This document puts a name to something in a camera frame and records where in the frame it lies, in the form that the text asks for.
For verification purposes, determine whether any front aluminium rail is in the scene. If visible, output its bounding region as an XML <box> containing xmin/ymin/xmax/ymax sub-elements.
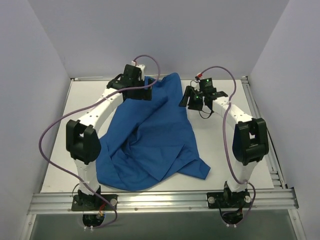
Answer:
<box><xmin>28</xmin><ymin>188</ymin><xmax>299</xmax><ymax>215</ymax></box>

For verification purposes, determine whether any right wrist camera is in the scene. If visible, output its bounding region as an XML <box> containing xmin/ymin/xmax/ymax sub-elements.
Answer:
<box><xmin>195</xmin><ymin>73</ymin><xmax>217</xmax><ymax>94</ymax></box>

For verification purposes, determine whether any blue surgical drape cloth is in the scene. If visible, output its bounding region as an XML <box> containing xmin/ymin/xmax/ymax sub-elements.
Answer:
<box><xmin>96</xmin><ymin>73</ymin><xmax>210</xmax><ymax>192</ymax></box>

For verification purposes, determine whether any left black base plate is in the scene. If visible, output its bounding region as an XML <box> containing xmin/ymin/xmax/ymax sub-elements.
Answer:
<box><xmin>71</xmin><ymin>194</ymin><xmax>118</xmax><ymax>212</ymax></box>

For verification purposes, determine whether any aluminium rail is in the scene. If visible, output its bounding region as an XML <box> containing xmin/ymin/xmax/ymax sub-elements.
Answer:
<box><xmin>241</xmin><ymin>76</ymin><xmax>288</xmax><ymax>189</ymax></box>
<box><xmin>28</xmin><ymin>188</ymin><xmax>299</xmax><ymax>215</ymax></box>

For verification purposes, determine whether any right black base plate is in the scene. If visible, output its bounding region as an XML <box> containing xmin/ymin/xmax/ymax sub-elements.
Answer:
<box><xmin>206</xmin><ymin>191</ymin><xmax>252</xmax><ymax>209</ymax></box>

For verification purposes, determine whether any right aluminium rail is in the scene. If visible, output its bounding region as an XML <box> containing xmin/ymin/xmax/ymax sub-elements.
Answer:
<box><xmin>241</xmin><ymin>76</ymin><xmax>288</xmax><ymax>189</ymax></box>

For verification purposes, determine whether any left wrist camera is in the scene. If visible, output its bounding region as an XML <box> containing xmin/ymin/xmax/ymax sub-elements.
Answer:
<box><xmin>131</xmin><ymin>60</ymin><xmax>146</xmax><ymax>72</ymax></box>

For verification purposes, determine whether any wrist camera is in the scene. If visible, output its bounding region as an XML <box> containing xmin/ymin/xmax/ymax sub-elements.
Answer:
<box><xmin>195</xmin><ymin>73</ymin><xmax>217</xmax><ymax>94</ymax></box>
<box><xmin>131</xmin><ymin>60</ymin><xmax>146</xmax><ymax>72</ymax></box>

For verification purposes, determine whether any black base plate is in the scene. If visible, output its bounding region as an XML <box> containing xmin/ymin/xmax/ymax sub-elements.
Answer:
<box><xmin>71</xmin><ymin>194</ymin><xmax>118</xmax><ymax>212</ymax></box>
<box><xmin>206</xmin><ymin>191</ymin><xmax>252</xmax><ymax>209</ymax></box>

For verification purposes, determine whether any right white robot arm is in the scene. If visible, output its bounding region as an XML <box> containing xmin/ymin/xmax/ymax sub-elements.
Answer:
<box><xmin>179</xmin><ymin>78</ymin><xmax>269</xmax><ymax>207</ymax></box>

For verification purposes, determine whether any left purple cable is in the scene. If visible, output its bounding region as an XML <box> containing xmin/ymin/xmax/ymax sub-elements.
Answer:
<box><xmin>38</xmin><ymin>54</ymin><xmax>161</xmax><ymax>229</ymax></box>

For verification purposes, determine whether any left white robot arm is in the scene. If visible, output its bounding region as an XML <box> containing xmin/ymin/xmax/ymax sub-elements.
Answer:
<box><xmin>66</xmin><ymin>61</ymin><xmax>153</xmax><ymax>210</ymax></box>

